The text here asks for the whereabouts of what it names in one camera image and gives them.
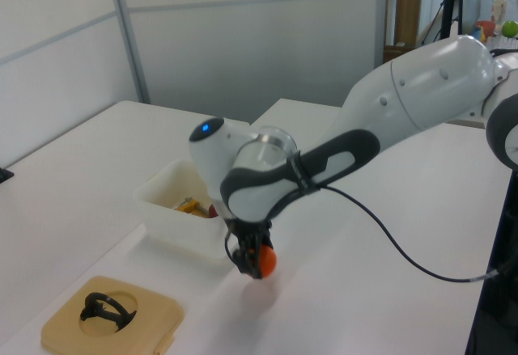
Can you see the wooden desk panel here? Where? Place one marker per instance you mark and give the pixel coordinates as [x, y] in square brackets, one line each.
[408, 15]

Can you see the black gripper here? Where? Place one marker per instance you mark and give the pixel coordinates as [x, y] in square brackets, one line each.
[247, 234]

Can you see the black robot stand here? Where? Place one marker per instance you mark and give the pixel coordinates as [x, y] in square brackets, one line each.
[495, 310]

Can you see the orange fruit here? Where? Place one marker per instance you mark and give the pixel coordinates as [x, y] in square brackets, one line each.
[268, 262]

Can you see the black table clamp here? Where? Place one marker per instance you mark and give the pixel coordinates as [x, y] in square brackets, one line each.
[5, 174]

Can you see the green ball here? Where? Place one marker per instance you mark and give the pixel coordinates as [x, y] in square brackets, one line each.
[510, 28]

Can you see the white plastic container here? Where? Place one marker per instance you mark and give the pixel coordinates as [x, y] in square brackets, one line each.
[178, 229]

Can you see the red cup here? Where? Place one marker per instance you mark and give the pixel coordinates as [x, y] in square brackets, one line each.
[485, 29]

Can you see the grey partition post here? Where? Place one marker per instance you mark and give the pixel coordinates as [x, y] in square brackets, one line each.
[129, 35]

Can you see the yellow toy with screw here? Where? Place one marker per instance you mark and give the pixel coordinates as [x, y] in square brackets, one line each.
[188, 207]

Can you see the tan container lid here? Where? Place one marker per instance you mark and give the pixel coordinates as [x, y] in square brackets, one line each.
[64, 330]

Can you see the black tripod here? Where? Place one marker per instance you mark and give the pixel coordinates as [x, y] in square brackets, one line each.
[448, 11]

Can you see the clear plastic bottle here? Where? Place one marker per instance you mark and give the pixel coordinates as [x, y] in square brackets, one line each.
[500, 7]

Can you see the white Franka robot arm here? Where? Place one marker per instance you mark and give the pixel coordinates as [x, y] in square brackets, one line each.
[429, 88]

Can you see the red apple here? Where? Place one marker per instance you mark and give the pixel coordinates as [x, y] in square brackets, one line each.
[213, 211]

